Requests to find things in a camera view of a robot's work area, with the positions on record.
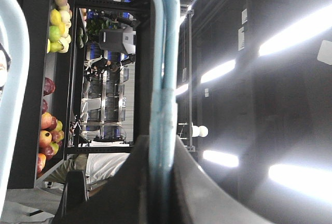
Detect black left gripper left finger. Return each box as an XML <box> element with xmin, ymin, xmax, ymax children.
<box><xmin>53</xmin><ymin>135</ymin><xmax>156</xmax><ymax>223</ymax></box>

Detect light blue shopping basket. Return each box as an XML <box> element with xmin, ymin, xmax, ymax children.
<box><xmin>1</xmin><ymin>0</ymin><xmax>180</xmax><ymax>223</ymax></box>

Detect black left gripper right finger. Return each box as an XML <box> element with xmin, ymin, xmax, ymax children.
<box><xmin>170</xmin><ymin>137</ymin><xmax>270</xmax><ymax>223</ymax></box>

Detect black wooden produce stand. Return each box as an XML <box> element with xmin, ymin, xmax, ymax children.
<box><xmin>8</xmin><ymin>0</ymin><xmax>154</xmax><ymax>189</ymax></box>

